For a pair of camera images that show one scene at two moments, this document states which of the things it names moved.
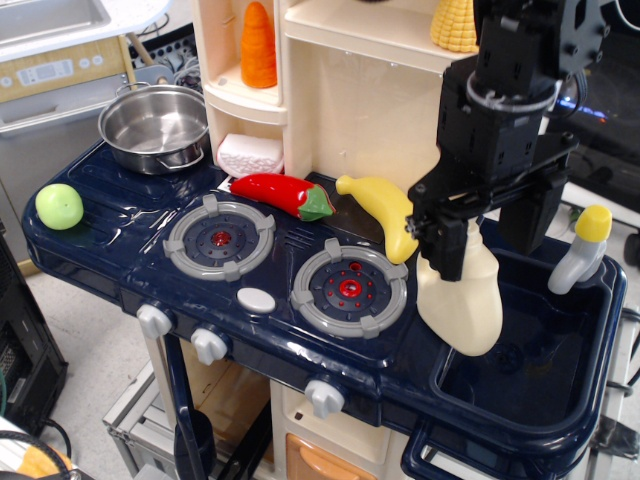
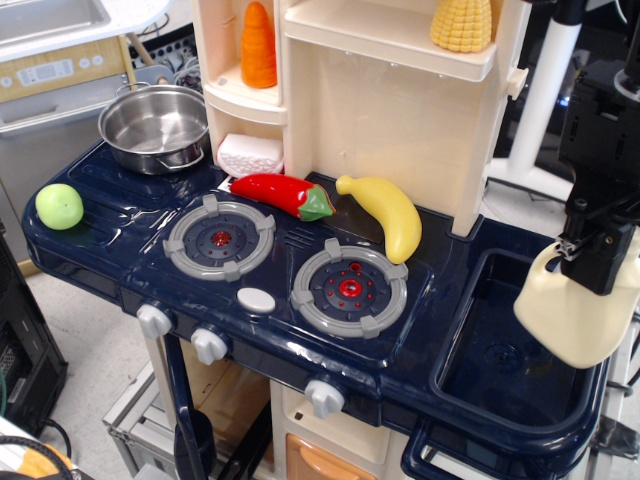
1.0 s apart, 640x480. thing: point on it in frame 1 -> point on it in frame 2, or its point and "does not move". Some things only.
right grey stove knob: [326, 398] does not move
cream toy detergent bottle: [467, 313] -> [580, 327]
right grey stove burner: [347, 291] does not move
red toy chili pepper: [305, 200] does not move
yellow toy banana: [393, 209] does not move
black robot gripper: [491, 146] -> [600, 146]
